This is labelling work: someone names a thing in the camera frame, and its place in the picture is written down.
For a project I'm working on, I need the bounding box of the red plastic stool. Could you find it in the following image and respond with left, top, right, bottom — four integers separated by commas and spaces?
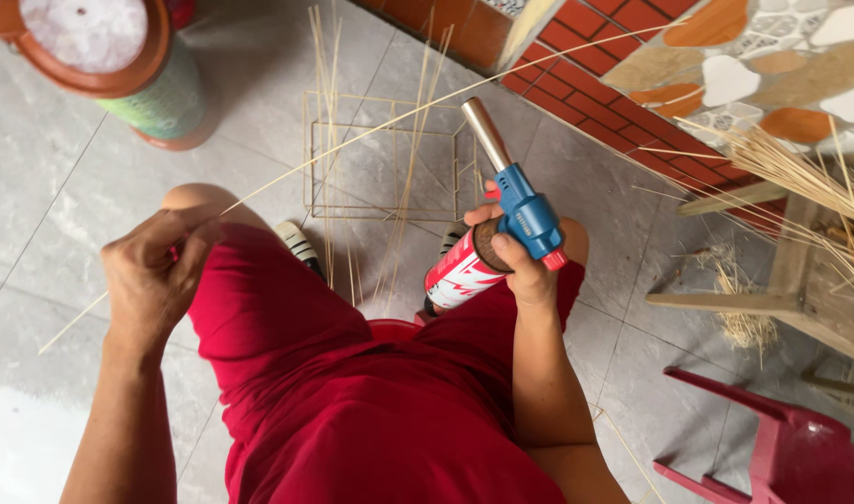
367, 311, 435, 345

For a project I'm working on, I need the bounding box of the red plastic chair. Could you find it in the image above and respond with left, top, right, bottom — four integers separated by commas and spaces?
652, 365, 854, 504

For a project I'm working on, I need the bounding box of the person's left hand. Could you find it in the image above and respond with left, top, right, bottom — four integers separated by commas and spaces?
101, 204, 224, 350

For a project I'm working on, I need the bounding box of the green barrel with brown lid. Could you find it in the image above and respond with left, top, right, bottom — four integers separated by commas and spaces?
0, 0, 211, 152

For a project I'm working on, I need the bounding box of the person's striped sandal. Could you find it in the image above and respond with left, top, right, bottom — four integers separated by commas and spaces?
273, 220, 327, 281
437, 223, 470, 260

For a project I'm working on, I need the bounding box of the person's right knee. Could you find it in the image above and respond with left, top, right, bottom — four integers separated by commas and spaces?
558, 216, 590, 268

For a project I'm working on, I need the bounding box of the person's red clothing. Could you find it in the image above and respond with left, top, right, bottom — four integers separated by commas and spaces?
187, 223, 587, 504

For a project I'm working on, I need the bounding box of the person's right striped sandal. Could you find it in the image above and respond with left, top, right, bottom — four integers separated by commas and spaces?
437, 223, 470, 260

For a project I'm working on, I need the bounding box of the person's left knee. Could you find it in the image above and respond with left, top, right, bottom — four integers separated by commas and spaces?
161, 183, 270, 233

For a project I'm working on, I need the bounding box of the heap of bamboo strips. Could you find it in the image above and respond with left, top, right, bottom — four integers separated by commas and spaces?
633, 115, 854, 302

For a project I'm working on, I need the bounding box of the person's left striped sandal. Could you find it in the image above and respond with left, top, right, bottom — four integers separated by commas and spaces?
273, 220, 327, 281

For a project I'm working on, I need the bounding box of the blue gas blowtorch with canister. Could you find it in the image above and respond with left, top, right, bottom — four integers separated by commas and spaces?
423, 97, 569, 317

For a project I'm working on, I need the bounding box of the person's knee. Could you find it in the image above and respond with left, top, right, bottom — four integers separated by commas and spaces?
558, 216, 590, 268
161, 183, 270, 233

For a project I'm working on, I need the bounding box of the bamboo stick box frame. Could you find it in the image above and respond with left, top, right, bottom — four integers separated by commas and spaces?
301, 91, 485, 224

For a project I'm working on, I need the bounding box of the wooden workbench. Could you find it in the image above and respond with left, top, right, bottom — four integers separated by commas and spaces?
644, 150, 854, 372

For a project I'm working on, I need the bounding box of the long thin bamboo stick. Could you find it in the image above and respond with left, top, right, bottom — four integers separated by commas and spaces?
37, 20, 690, 356

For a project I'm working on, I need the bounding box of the person's right hand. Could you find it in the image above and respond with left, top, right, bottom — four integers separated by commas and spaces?
464, 180, 562, 309

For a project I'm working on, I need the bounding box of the pile of bamboo shavings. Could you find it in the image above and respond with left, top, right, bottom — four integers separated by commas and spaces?
693, 241, 781, 358

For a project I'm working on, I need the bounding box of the bundle of loose bamboo sticks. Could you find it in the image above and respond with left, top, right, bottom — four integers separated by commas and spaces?
306, 3, 456, 309

